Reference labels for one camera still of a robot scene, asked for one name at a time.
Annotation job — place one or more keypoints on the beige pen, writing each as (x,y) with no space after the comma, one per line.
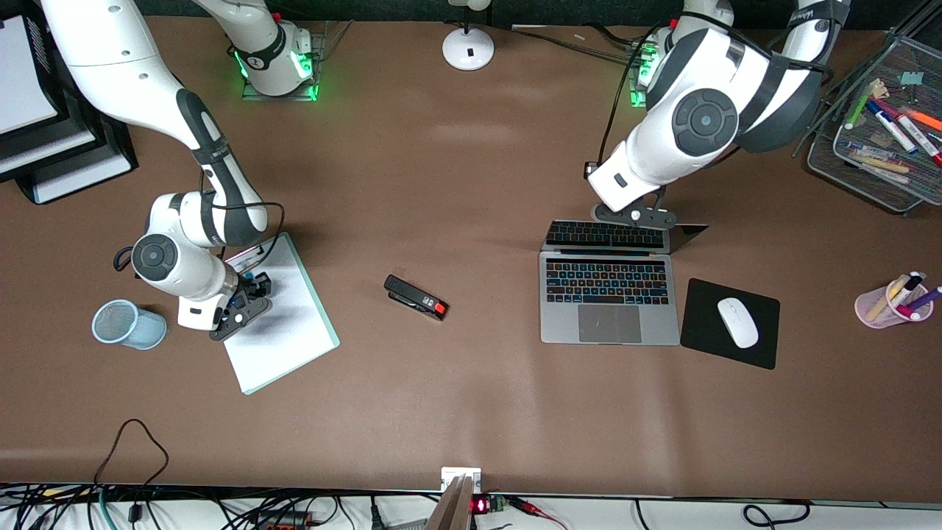
(883,298)

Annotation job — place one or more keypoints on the purple marker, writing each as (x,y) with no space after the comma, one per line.
(926,299)

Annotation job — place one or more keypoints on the green marker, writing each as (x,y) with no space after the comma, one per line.
(858,107)

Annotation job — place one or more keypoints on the black stapler with red tip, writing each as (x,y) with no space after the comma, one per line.
(416,298)

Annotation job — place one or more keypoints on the pink pen cup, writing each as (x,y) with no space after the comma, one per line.
(876,313)

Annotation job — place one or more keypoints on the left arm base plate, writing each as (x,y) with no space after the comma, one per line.
(637,92)

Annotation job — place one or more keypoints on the blue mesh pen cup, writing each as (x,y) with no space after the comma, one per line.
(129,324)

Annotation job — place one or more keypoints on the black mouse pad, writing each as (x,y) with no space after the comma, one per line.
(762,346)

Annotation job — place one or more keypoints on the black stacked paper tray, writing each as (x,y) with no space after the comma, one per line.
(44,154)

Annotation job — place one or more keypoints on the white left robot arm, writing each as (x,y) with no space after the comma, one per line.
(706,118)

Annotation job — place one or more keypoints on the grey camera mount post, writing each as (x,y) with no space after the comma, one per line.
(455,504)

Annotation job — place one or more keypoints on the white computer mouse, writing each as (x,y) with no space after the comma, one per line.
(737,322)

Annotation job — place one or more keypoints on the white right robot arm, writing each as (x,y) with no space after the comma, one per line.
(118,59)

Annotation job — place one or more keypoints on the blue and white marker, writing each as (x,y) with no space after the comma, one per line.
(892,126)

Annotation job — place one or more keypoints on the orange marker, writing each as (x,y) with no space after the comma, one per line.
(923,119)

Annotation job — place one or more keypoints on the circuit board with red display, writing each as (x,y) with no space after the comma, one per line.
(487,506)

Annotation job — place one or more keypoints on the silver laptop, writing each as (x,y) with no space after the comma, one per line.
(607,302)

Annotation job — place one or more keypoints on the white marker with black cap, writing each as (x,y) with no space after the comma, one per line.
(907,283)

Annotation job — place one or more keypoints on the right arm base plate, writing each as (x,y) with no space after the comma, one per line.
(254,92)

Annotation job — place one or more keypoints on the white round lamp base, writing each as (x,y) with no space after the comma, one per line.
(468,48)

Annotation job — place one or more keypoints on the red and white marker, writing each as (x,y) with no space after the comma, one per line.
(916,132)

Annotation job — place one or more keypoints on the black scissors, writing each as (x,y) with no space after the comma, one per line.
(119,258)

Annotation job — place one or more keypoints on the white clipboard with paper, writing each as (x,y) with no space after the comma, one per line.
(294,324)

